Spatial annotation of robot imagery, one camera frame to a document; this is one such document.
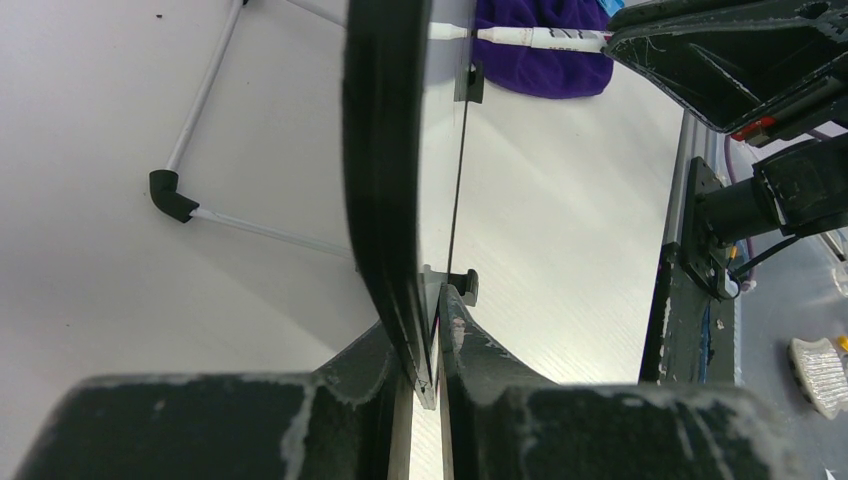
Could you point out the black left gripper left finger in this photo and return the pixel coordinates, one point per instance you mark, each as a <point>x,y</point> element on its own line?
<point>335,422</point>

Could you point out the black framed whiteboard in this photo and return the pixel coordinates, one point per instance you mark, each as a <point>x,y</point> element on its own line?
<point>408,80</point>

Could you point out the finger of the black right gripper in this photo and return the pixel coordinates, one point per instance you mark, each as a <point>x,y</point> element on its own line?
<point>727,62</point>

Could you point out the purple cloth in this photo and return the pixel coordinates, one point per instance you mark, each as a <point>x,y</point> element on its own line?
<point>547,74</point>

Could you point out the blue patterned cloth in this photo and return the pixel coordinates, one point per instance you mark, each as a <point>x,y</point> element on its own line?
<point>611,7</point>

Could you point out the white bristle brush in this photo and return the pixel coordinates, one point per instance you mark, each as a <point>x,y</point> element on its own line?
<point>820,371</point>

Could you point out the white whiteboard marker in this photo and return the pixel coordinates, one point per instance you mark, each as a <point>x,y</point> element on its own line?
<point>546,38</point>

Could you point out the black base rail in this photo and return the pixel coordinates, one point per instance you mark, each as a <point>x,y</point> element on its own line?
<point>690,334</point>

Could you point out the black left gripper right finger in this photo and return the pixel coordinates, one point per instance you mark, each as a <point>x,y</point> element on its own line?
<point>503,420</point>

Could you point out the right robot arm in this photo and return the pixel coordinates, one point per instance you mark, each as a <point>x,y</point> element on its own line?
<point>799,191</point>

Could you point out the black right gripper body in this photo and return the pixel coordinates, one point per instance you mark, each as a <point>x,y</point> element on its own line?
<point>823,101</point>

